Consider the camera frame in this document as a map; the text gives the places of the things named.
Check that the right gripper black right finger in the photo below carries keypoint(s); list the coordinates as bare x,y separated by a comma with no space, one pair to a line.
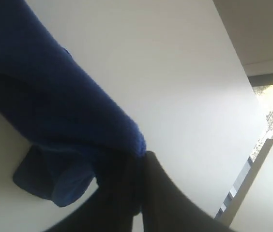
166,209

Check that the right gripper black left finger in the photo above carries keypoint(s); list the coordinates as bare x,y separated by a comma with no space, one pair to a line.
112,207

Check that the blue microfibre towel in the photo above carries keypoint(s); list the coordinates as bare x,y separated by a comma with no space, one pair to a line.
77,132

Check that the neighbouring white table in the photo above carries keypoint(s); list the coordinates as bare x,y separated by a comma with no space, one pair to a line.
251,210

